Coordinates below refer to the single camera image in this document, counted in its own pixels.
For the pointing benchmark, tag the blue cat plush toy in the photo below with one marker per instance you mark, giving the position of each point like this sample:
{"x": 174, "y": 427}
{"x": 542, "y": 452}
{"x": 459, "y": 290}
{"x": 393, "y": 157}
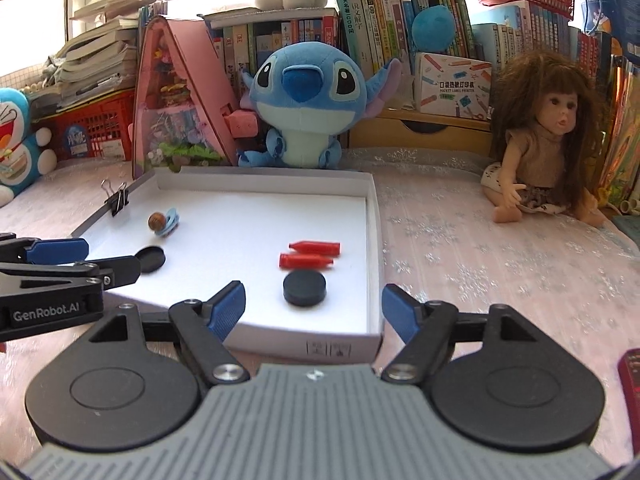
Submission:
{"x": 17, "y": 150}

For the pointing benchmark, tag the blue packaging bag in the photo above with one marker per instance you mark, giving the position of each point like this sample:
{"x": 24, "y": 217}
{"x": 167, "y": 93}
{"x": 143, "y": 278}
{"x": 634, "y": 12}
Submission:
{"x": 612, "y": 5}

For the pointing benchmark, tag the thick black puck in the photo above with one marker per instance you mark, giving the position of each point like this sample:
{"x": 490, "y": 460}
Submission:
{"x": 304, "y": 287}

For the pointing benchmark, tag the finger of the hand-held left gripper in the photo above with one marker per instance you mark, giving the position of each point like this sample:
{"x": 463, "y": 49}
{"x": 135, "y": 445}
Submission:
{"x": 120, "y": 270}
{"x": 57, "y": 251}

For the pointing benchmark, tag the grey patterned cloth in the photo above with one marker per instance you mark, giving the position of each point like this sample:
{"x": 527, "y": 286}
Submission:
{"x": 55, "y": 67}

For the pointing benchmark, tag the white pipe stand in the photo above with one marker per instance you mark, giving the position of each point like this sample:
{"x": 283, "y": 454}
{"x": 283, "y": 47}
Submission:
{"x": 625, "y": 206}

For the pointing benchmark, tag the blue alien plush toy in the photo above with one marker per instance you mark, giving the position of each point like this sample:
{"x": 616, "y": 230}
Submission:
{"x": 305, "y": 100}

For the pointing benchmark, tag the white printed carton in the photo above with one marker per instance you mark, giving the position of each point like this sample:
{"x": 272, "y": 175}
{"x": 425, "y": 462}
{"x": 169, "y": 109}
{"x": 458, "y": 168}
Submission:
{"x": 452, "y": 87}

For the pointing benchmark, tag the row of upright shelf books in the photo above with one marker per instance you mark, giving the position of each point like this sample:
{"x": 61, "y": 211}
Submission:
{"x": 380, "y": 25}

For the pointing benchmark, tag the stack of blue workbooks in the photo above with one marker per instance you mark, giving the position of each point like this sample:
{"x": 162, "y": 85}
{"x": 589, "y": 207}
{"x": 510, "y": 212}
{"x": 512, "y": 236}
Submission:
{"x": 152, "y": 12}

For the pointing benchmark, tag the blue miniature slipper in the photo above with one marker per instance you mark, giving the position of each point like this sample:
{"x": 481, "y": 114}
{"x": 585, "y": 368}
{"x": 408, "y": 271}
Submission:
{"x": 172, "y": 221}

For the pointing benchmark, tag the white cardboard box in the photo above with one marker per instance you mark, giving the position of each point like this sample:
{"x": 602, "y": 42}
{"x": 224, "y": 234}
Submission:
{"x": 240, "y": 240}

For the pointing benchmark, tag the shallow black round lid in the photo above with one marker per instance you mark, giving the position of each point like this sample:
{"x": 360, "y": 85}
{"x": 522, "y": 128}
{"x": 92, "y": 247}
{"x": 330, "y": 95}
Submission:
{"x": 151, "y": 259}

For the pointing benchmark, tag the wooden drawer shelf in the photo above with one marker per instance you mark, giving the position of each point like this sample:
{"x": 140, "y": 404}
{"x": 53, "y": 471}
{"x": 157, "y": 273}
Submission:
{"x": 390, "y": 132}

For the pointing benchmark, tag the black binder clip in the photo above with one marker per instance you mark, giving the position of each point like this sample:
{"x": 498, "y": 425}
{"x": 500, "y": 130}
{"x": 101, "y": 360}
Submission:
{"x": 116, "y": 200}

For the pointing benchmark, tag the brown striped nut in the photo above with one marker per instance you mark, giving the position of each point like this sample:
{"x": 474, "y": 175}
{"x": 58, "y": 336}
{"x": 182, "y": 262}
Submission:
{"x": 158, "y": 221}

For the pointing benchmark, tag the red plastic basket with label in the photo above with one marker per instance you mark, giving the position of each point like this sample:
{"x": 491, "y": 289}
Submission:
{"x": 85, "y": 132}

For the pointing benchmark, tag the pile of flat books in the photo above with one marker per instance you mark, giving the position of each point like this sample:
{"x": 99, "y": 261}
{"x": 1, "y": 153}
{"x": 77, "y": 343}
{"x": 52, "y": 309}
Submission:
{"x": 95, "y": 55}

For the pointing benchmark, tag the pink snowflake tablecloth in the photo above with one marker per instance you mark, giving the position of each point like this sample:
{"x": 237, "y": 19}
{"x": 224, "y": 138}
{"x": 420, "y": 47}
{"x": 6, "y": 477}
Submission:
{"x": 475, "y": 285}

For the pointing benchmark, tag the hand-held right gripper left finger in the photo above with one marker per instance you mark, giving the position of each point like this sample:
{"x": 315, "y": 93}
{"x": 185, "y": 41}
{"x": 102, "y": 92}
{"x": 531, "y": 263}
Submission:
{"x": 227, "y": 310}

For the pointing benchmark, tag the pink triangular miniature house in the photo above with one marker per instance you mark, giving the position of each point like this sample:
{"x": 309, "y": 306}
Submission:
{"x": 175, "y": 95}

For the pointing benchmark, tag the brown-haired doll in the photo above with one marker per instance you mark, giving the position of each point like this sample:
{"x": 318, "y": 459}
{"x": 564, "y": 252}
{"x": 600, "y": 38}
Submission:
{"x": 545, "y": 125}

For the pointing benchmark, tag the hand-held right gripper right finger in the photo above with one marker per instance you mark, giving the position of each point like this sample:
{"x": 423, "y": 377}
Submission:
{"x": 400, "y": 310}

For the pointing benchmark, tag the red crayon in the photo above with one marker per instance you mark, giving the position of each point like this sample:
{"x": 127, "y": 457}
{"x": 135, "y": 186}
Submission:
{"x": 315, "y": 248}
{"x": 305, "y": 261}

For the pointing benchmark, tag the row of colourful thin folders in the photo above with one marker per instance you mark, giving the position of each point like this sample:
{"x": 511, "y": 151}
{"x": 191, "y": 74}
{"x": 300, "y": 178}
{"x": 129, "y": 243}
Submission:
{"x": 622, "y": 130}

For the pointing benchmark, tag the maroon smartphone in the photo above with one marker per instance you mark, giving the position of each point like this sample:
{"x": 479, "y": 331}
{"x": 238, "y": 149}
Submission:
{"x": 631, "y": 377}

